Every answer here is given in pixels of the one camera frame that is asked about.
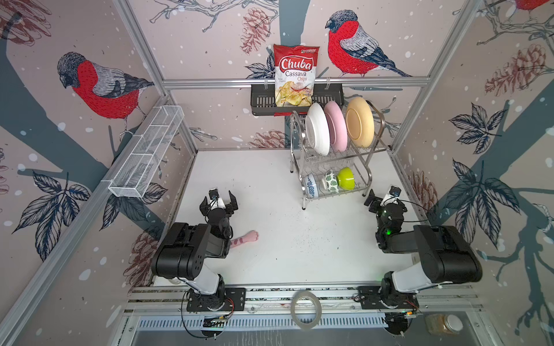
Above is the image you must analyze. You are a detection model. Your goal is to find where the steel two-tier dish rack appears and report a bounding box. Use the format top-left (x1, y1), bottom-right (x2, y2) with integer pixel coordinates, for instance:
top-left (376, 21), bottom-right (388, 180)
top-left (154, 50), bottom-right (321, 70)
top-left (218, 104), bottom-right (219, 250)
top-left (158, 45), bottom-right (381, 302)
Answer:
top-left (289, 100), bottom-right (388, 210)

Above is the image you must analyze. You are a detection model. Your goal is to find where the pink plate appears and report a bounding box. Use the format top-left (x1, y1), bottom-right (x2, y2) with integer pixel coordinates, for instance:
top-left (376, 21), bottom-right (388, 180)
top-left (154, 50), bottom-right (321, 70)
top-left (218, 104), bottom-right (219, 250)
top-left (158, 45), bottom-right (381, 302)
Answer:
top-left (324, 101), bottom-right (348, 152)

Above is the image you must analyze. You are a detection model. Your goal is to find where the yellow bear plate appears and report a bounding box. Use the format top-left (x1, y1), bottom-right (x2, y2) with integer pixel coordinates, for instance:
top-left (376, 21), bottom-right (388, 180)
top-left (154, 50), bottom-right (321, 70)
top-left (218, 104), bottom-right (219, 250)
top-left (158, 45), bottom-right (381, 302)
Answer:
top-left (346, 97), bottom-right (375, 148)

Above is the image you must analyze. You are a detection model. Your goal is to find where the white patterned plate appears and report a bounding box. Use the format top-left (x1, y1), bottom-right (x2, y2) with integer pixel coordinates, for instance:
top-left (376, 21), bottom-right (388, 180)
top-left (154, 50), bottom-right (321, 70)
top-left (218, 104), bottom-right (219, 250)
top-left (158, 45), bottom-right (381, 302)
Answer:
top-left (305, 103), bottom-right (330, 157)

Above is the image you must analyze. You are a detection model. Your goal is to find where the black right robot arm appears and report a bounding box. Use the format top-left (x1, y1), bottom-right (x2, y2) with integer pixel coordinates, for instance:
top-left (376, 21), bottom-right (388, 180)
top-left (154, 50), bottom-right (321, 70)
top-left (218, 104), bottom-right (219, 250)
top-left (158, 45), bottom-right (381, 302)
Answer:
top-left (364, 185), bottom-right (483, 309)

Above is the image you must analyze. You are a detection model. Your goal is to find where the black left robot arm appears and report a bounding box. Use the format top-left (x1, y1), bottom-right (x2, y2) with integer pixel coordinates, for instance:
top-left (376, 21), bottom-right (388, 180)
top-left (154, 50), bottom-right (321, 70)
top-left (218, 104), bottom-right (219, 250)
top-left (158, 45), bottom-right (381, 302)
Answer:
top-left (151, 189), bottom-right (239, 311)

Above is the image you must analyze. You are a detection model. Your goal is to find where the lime green bowl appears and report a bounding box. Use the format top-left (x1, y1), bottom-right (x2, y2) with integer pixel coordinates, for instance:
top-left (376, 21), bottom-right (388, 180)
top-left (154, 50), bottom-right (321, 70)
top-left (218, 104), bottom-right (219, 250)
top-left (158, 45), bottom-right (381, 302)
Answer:
top-left (337, 167), bottom-right (356, 190)

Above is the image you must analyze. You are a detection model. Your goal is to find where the pink cat paw knife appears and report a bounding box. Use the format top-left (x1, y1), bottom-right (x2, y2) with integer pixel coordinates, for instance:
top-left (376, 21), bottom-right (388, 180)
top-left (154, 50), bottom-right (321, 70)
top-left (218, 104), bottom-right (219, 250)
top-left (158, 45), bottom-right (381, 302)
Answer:
top-left (230, 230), bottom-right (259, 249)

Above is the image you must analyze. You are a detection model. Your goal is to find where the green leaf pattern cup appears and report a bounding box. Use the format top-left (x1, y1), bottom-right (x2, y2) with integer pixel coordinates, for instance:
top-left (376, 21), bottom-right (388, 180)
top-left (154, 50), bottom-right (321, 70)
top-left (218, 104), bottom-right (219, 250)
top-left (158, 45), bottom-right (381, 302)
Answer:
top-left (322, 170), bottom-right (339, 194)

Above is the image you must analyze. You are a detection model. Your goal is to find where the blue floral white bowl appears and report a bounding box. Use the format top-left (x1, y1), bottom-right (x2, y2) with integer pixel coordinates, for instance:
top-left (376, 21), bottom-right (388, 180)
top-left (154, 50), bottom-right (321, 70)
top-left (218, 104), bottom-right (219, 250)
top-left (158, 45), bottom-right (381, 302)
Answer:
top-left (303, 173), bottom-right (319, 199)

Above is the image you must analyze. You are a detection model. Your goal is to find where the glass jar white lid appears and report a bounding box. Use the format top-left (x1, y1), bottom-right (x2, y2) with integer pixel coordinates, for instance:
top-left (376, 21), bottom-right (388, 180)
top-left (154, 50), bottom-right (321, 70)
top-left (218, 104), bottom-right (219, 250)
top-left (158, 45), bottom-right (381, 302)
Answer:
top-left (425, 314), bottom-right (464, 336)

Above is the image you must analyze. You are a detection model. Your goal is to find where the grey tape roll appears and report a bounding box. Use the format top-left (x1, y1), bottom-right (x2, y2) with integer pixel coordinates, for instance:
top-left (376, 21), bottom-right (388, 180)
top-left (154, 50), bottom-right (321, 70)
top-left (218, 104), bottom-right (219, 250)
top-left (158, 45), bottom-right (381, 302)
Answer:
top-left (290, 290), bottom-right (323, 330)

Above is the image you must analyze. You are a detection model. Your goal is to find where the Chuba cassava chips bag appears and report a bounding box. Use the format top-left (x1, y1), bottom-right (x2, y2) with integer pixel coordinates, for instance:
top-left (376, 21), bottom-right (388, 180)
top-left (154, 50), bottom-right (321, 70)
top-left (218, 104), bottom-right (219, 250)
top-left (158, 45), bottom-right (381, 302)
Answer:
top-left (274, 45), bottom-right (319, 107)

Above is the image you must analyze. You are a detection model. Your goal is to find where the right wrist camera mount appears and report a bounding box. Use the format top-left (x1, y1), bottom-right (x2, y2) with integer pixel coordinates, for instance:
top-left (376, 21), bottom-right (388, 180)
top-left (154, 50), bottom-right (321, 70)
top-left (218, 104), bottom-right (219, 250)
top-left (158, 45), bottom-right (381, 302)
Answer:
top-left (381, 185), bottom-right (402, 206)

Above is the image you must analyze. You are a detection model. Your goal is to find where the white wire mesh basket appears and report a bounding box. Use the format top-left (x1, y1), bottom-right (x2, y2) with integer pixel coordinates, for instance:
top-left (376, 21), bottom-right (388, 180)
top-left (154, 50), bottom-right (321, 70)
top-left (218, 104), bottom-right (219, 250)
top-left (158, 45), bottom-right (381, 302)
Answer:
top-left (108, 105), bottom-right (184, 198)

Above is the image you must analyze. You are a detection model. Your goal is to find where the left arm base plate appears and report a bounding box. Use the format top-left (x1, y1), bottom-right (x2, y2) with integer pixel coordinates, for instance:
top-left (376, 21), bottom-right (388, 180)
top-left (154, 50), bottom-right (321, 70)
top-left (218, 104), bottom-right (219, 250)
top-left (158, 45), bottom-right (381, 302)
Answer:
top-left (184, 288), bottom-right (246, 312)

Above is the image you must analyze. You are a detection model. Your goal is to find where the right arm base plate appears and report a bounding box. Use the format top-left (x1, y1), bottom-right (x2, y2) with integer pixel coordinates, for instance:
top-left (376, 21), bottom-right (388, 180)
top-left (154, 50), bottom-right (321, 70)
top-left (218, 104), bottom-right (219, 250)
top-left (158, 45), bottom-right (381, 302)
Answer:
top-left (353, 285), bottom-right (419, 310)

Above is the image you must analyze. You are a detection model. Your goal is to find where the black wall shelf basket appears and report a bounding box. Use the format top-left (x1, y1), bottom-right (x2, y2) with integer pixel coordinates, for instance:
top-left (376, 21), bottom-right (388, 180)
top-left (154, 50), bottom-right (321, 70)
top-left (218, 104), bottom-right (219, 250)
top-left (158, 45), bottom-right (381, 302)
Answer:
top-left (250, 84), bottom-right (344, 116)

